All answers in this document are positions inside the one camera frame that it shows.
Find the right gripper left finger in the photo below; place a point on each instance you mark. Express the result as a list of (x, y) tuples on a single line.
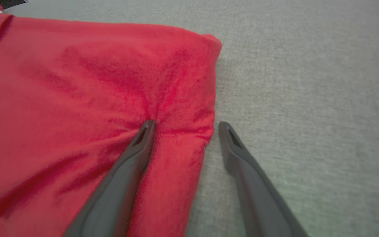
[(117, 197)]

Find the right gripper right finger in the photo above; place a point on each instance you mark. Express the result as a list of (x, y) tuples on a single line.
[(258, 204)]

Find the red and white basketball jersey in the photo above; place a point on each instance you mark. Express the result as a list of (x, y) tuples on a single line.
[(61, 98)]

